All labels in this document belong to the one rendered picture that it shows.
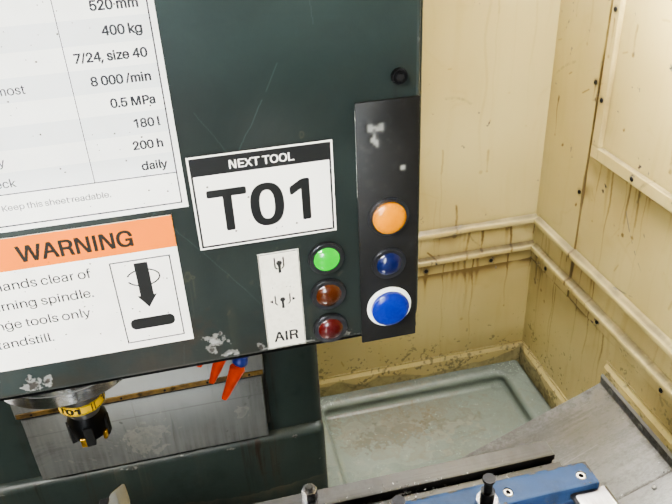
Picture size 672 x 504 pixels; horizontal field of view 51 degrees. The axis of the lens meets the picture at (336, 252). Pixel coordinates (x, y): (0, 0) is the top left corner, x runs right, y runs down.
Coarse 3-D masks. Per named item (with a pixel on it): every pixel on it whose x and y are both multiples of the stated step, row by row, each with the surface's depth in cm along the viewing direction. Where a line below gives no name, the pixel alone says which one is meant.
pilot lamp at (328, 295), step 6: (324, 288) 53; (330, 288) 53; (336, 288) 53; (318, 294) 53; (324, 294) 53; (330, 294) 53; (336, 294) 53; (318, 300) 53; (324, 300) 53; (330, 300) 53; (336, 300) 54
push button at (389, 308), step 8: (384, 296) 54; (392, 296) 54; (400, 296) 55; (376, 304) 54; (384, 304) 54; (392, 304) 55; (400, 304) 55; (408, 304) 55; (376, 312) 55; (384, 312) 55; (392, 312) 55; (400, 312) 55; (376, 320) 55; (384, 320) 55; (392, 320) 55; (400, 320) 56
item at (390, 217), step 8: (384, 208) 50; (392, 208) 50; (400, 208) 51; (376, 216) 51; (384, 216) 51; (392, 216) 51; (400, 216) 51; (376, 224) 51; (384, 224) 51; (392, 224) 51; (400, 224) 51; (384, 232) 51; (392, 232) 52
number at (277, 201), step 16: (256, 176) 48; (272, 176) 48; (288, 176) 48; (304, 176) 48; (320, 176) 49; (256, 192) 48; (272, 192) 48; (288, 192) 49; (304, 192) 49; (320, 192) 49; (256, 208) 49; (272, 208) 49; (288, 208) 49; (304, 208) 50; (320, 208) 50; (256, 224) 49; (272, 224) 50; (288, 224) 50; (304, 224) 50
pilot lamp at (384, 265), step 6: (384, 258) 53; (390, 258) 53; (396, 258) 53; (378, 264) 53; (384, 264) 53; (390, 264) 53; (396, 264) 53; (378, 270) 53; (384, 270) 53; (390, 270) 53; (396, 270) 54
